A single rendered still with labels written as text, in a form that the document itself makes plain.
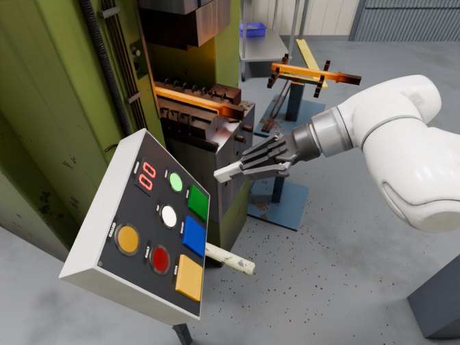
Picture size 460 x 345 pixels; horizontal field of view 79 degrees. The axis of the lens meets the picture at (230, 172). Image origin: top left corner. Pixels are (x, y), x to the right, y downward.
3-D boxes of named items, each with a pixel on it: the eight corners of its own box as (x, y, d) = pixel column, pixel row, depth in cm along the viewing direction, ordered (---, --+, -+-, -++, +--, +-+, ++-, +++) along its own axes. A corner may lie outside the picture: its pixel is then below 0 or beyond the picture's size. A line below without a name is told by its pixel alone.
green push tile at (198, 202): (208, 199, 78) (193, 184, 73) (206, 222, 73) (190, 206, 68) (203, 201, 78) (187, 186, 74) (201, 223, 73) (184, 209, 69)
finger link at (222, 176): (246, 171, 64) (246, 173, 64) (220, 181, 67) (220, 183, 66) (239, 163, 62) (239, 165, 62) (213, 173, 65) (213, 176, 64)
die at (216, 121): (229, 116, 117) (229, 98, 111) (206, 144, 104) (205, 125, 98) (148, 93, 130) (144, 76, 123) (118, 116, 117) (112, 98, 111)
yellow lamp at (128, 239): (146, 238, 51) (140, 224, 47) (129, 260, 48) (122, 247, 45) (132, 232, 52) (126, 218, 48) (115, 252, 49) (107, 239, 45)
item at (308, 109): (325, 107, 160) (326, 104, 159) (311, 149, 134) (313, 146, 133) (274, 96, 168) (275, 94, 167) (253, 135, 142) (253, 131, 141)
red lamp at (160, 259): (175, 257, 56) (172, 247, 53) (161, 278, 53) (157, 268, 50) (162, 251, 57) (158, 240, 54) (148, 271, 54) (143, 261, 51)
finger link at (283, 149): (292, 156, 60) (294, 161, 59) (246, 174, 64) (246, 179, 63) (285, 144, 58) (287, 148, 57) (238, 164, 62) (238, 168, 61)
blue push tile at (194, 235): (206, 229, 71) (188, 215, 66) (203, 256, 66) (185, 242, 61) (200, 231, 71) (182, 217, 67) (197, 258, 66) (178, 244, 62)
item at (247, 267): (255, 266, 104) (256, 260, 100) (250, 279, 101) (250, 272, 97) (159, 224, 118) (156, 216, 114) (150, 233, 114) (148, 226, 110)
